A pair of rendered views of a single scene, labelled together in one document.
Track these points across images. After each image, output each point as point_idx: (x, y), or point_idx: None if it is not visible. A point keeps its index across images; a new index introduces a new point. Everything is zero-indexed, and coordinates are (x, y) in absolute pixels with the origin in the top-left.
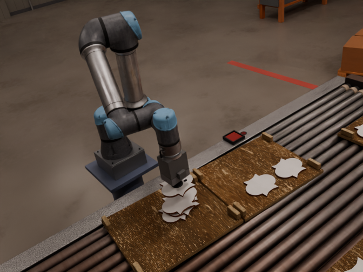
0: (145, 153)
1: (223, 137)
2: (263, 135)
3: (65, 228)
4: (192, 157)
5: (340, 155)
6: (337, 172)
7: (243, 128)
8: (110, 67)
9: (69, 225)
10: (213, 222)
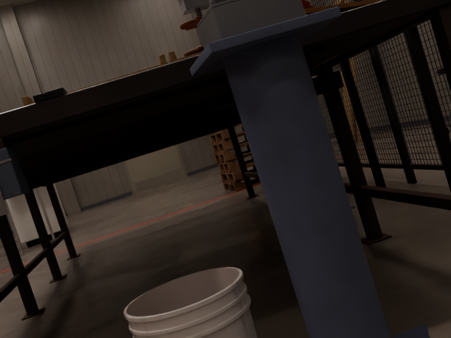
0: (196, 59)
1: (63, 88)
2: (28, 99)
3: (362, 6)
4: (141, 72)
5: None
6: None
7: (13, 109)
8: None
9: (356, 8)
10: None
